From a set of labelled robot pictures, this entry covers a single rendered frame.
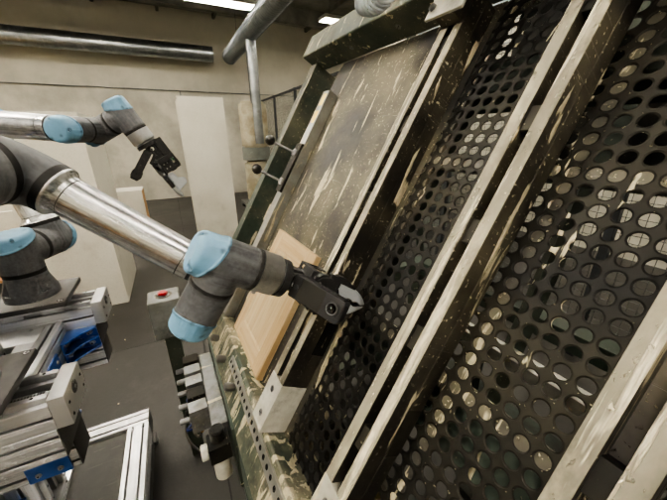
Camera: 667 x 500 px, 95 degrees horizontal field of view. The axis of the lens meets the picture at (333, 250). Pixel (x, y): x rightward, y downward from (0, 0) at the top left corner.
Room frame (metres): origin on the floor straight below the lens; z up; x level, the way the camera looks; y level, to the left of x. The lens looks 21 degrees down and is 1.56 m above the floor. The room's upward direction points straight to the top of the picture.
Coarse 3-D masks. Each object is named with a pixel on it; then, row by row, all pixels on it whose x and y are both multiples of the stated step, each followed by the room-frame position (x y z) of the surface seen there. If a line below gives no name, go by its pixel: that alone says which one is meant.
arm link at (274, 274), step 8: (272, 256) 0.49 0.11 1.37; (280, 256) 0.51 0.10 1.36; (272, 264) 0.48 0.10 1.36; (280, 264) 0.49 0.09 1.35; (264, 272) 0.46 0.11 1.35; (272, 272) 0.47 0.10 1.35; (280, 272) 0.48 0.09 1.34; (264, 280) 0.46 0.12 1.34; (272, 280) 0.47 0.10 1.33; (280, 280) 0.47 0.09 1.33; (256, 288) 0.46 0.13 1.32; (264, 288) 0.46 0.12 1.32; (272, 288) 0.47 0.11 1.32
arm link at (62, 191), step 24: (24, 144) 0.55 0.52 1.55; (24, 168) 0.51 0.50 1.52; (48, 168) 0.54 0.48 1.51; (24, 192) 0.51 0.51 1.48; (48, 192) 0.52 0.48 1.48; (72, 192) 0.54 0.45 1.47; (96, 192) 0.56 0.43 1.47; (72, 216) 0.53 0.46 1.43; (96, 216) 0.53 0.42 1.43; (120, 216) 0.55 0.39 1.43; (144, 216) 0.57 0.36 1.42; (120, 240) 0.53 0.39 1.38; (144, 240) 0.54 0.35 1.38; (168, 240) 0.56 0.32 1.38; (168, 264) 0.54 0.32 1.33
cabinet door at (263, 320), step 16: (288, 240) 0.98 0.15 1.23; (288, 256) 0.93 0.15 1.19; (304, 256) 0.85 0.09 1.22; (256, 304) 0.94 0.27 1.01; (272, 304) 0.86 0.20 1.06; (288, 304) 0.78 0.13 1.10; (240, 320) 0.96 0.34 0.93; (256, 320) 0.88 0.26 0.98; (272, 320) 0.81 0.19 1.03; (288, 320) 0.76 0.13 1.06; (240, 336) 0.90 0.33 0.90; (256, 336) 0.83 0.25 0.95; (272, 336) 0.76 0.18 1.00; (256, 352) 0.78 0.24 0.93; (272, 352) 0.73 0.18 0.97; (256, 368) 0.73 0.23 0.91
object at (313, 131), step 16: (336, 96) 1.28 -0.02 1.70; (320, 112) 1.25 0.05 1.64; (320, 128) 1.25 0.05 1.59; (304, 144) 1.22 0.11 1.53; (304, 160) 1.21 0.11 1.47; (288, 192) 1.18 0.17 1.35; (272, 208) 1.16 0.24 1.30; (272, 224) 1.14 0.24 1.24; (256, 240) 1.14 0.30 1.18; (240, 288) 1.07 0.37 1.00
